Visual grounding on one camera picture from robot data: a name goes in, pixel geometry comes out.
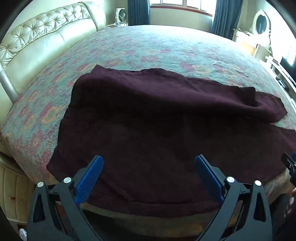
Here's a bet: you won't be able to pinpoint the white television stand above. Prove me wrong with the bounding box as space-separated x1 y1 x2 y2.
259 58 296 98

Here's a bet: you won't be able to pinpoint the black television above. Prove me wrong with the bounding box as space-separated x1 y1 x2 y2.
280 56 296 87

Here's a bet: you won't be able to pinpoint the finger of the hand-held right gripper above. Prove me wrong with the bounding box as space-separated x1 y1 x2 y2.
281 152 296 176

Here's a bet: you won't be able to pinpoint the window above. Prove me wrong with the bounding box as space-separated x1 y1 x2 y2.
149 0 218 12

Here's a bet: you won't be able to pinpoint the cream vanity dresser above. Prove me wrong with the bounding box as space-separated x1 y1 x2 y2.
232 28 273 61

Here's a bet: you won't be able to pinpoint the dark maroon pants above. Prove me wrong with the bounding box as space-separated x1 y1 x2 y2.
46 64 296 217

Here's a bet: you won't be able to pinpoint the white desk fan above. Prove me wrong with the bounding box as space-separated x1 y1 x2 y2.
115 8 128 25

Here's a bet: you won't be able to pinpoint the blue curtain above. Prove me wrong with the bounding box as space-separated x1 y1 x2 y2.
128 0 151 26
211 0 243 40

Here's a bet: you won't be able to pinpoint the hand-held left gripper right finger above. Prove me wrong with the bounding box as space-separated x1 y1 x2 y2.
195 154 273 241

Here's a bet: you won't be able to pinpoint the oval vanity mirror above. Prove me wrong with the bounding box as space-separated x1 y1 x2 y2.
253 9 271 35

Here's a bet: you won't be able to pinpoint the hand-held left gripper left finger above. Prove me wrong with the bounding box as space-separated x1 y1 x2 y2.
26 155 104 241

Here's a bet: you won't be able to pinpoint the bed with floral bedspread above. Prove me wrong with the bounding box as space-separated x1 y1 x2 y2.
0 24 296 237

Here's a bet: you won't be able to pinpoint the cream tufted leather headboard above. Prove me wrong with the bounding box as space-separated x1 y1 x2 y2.
0 1 107 105

